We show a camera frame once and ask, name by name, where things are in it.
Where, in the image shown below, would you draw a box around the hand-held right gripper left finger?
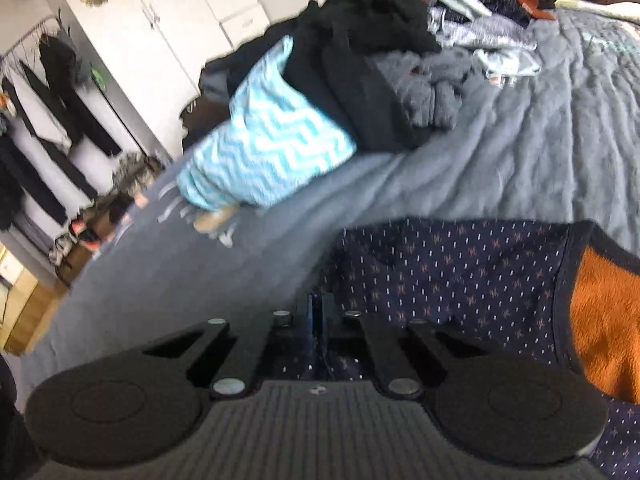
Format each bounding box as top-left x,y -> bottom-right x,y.
142,292 -> 317,401

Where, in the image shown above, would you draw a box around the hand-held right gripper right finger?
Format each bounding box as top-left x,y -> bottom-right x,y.
320,292 -> 501,401

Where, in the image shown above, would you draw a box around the navy dotted sweater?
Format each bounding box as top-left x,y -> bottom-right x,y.
300,217 -> 640,480

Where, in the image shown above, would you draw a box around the black metal clothes rack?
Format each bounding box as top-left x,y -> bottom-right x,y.
0,15 -> 166,281

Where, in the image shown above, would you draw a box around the turquoise zigzag towel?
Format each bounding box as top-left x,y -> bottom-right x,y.
176,35 -> 357,211

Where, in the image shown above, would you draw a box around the brown coat pile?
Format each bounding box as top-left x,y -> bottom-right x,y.
180,57 -> 241,151

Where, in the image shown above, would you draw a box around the row of shoes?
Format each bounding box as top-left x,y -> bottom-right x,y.
47,155 -> 166,266

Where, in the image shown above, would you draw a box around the grey quilted bedspread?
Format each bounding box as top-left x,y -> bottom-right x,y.
20,5 -> 640,376

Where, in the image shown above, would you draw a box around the dark grey garment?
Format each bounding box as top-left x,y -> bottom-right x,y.
372,50 -> 476,131

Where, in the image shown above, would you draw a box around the black garment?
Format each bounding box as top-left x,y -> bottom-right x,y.
280,0 -> 443,153

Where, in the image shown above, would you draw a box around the black trousers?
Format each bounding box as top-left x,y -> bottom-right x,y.
17,60 -> 98,201
37,35 -> 123,158

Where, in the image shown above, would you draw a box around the white wardrobe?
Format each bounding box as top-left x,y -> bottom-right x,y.
42,0 -> 271,161

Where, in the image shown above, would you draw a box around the pale patterned garment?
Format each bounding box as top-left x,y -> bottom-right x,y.
415,0 -> 543,88

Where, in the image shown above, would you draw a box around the white pillow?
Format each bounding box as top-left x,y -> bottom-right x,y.
555,0 -> 640,23

